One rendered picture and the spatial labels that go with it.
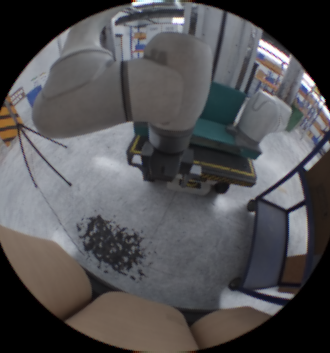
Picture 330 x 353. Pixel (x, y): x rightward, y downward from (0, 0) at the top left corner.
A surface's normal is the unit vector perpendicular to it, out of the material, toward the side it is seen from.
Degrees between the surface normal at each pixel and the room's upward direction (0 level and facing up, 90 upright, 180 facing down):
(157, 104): 92
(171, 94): 89
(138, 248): 0
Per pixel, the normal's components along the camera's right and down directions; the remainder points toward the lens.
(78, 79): 0.30, 0.44
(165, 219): 0.06, -0.52
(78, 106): 0.26, 0.73
